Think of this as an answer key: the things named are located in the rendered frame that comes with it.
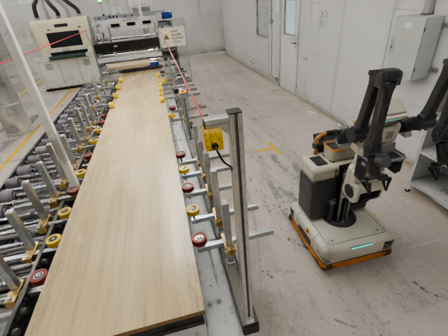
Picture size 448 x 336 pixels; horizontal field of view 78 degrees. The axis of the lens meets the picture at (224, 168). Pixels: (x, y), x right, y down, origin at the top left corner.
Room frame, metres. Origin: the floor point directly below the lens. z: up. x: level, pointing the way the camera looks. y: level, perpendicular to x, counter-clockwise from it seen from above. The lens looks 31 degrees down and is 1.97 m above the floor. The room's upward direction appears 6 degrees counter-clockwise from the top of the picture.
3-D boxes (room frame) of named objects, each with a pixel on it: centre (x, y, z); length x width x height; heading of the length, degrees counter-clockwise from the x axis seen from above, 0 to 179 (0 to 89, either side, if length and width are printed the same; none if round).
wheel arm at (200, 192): (1.59, 0.07, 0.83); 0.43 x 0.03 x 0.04; 100
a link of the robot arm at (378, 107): (1.28, -0.81, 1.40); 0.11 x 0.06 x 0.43; 99
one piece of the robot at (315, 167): (1.86, -0.93, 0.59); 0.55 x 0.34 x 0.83; 99
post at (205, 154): (1.54, 0.11, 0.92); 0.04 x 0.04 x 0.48; 10
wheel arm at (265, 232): (1.10, -0.03, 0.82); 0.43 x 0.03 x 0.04; 100
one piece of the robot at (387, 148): (1.49, -1.00, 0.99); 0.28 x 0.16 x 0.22; 99
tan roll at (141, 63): (5.72, 1.43, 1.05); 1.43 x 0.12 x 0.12; 100
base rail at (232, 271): (3.20, 0.41, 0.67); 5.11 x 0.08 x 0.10; 10
